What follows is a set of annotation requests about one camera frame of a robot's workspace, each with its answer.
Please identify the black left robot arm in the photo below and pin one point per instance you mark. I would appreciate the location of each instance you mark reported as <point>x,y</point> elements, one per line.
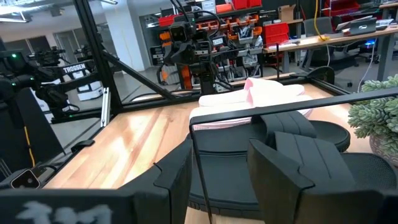
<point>207,76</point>

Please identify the small black table camera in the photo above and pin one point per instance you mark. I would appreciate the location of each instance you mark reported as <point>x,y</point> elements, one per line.
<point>25,180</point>

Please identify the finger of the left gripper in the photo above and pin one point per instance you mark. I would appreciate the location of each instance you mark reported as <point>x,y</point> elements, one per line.
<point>172,54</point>
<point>191,53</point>

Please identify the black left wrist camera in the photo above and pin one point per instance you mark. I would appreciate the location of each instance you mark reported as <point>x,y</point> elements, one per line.
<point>178,33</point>

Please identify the cardboard box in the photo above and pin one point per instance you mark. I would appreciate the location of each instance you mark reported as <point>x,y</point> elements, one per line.
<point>286,13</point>

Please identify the wooden desk with grey legs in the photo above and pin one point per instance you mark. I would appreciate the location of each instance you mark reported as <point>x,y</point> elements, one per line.
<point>342,39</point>

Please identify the succulent plant in woven pot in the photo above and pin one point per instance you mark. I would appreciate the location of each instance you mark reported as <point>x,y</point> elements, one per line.
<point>379,109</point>

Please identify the black metal shelf, wooden board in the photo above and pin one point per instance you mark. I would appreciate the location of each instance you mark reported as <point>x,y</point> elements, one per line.
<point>280,108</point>

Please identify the black table rig frame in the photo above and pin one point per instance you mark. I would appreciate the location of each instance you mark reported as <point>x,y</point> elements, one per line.
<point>94,46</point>

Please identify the black foam slide sandal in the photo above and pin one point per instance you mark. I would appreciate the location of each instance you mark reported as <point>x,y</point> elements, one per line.
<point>224,180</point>
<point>224,141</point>

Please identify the black plastic clip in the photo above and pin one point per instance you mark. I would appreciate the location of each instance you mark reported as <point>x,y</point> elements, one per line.
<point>82,145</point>

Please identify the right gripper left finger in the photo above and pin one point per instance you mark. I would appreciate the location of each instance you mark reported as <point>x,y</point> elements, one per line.
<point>174,174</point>

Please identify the grey office chair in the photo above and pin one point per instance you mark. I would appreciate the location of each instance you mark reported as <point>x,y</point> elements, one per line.
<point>317,26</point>

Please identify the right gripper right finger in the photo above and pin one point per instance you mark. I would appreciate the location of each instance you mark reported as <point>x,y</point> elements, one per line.
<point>280,193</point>

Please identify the white square column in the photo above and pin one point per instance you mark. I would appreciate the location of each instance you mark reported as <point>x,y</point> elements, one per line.
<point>124,31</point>

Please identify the large red storage bin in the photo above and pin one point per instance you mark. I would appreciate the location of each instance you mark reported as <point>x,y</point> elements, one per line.
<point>276,32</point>

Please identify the white-based mobile robot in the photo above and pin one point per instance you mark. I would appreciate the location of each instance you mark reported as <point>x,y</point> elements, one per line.
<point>91,93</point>

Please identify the grey device on desk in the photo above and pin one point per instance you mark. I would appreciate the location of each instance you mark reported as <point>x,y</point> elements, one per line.
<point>357,26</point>

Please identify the pink foam slide sandal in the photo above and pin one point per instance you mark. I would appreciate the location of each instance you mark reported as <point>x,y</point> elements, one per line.
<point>217,119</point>
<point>224,98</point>

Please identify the black rack with red bins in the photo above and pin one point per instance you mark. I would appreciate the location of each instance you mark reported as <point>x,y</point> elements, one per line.
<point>252,53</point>

